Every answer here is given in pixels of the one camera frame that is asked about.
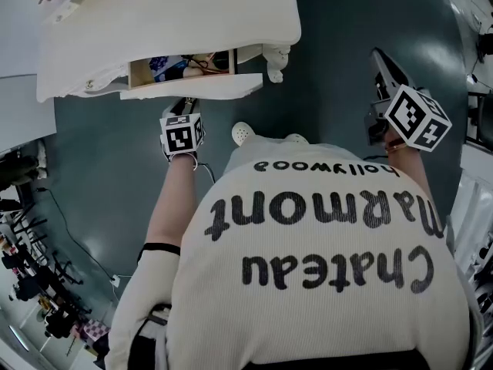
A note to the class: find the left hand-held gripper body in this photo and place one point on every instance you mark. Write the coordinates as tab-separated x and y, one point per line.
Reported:
181	137

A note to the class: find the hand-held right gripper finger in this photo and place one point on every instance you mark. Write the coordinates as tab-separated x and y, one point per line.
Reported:
393	75
376	73

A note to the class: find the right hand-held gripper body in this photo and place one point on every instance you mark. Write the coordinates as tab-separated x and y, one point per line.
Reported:
416	118

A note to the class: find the large white wooden drawer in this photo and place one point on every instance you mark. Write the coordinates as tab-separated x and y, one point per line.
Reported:
192	87

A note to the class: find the person's left forearm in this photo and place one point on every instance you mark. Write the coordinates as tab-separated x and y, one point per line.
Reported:
169	206

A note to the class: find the white ornate table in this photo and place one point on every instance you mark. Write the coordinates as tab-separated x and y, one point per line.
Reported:
173	14

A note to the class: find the blue plastic item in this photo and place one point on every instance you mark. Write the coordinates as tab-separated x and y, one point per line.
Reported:
175	69

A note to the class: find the blue patterned packet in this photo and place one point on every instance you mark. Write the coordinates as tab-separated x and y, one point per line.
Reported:
158	64

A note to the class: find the small black item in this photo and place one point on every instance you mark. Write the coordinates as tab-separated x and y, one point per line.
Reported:
221	61

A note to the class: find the person's left white perforated shoe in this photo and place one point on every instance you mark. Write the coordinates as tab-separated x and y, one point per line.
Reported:
242	131

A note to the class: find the person's white perforated shoe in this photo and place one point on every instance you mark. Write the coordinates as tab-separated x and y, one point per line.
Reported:
296	138
242	131

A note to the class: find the light grey trousers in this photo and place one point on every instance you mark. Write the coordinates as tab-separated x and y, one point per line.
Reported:
254	152

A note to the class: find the person's right white perforated shoe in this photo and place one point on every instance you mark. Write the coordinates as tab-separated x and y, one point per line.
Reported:
296	138

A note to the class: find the white power strip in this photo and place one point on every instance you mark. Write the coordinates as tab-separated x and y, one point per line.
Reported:
115	280

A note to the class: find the cream knit printed shirt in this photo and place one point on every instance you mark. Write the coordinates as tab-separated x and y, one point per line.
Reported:
308	283

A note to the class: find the pink checkered tablecloth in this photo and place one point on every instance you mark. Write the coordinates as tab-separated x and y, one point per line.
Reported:
96	330

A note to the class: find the group of black office chairs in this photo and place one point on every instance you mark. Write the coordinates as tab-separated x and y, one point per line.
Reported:
27	283

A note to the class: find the black metal frame stand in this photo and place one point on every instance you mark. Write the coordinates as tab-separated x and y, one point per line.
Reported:
481	118

